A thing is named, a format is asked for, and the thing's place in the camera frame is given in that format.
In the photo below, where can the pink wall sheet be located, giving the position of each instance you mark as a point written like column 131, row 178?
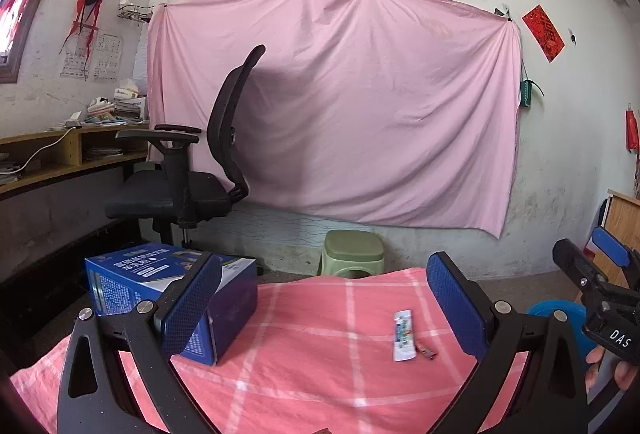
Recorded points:
column 350, row 104

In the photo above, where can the wall calendar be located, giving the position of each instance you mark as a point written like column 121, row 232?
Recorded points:
column 107, row 57

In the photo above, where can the stack of books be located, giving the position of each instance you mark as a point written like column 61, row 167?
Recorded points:
column 125, row 112

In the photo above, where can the black office chair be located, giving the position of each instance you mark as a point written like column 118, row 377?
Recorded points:
column 175, row 194

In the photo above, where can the wooden cabinet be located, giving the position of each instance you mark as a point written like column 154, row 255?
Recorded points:
column 622, row 219

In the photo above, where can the red paper wall decoration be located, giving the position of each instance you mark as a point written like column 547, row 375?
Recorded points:
column 543, row 33

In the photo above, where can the blue cardboard box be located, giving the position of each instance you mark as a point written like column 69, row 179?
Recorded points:
column 125, row 279

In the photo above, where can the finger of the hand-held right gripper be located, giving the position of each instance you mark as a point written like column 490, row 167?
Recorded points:
column 580, row 266
column 611, row 246

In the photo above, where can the person's right hand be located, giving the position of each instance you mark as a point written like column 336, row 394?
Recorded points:
column 624, row 374

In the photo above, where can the wooden desk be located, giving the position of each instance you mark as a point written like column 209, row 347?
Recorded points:
column 70, row 149

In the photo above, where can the green plastic stool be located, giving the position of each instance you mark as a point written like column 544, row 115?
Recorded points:
column 352, row 249

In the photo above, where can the small crumpled wrapper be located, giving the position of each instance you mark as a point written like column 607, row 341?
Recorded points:
column 426, row 353

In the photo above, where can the small white sachet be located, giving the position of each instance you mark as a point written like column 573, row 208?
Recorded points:
column 404, row 339

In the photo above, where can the white tissue box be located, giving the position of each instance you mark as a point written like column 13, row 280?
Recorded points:
column 130, row 89

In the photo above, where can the pink checked tablecloth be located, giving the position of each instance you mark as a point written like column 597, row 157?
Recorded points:
column 310, row 339

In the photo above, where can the red hanging pouch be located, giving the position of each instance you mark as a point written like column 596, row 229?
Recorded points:
column 632, row 129

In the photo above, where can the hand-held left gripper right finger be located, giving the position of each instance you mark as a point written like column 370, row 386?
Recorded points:
column 457, row 309

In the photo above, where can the green wall hanger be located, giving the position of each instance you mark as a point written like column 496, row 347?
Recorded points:
column 525, row 92

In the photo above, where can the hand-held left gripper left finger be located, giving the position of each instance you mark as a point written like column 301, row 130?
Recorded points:
column 192, row 304

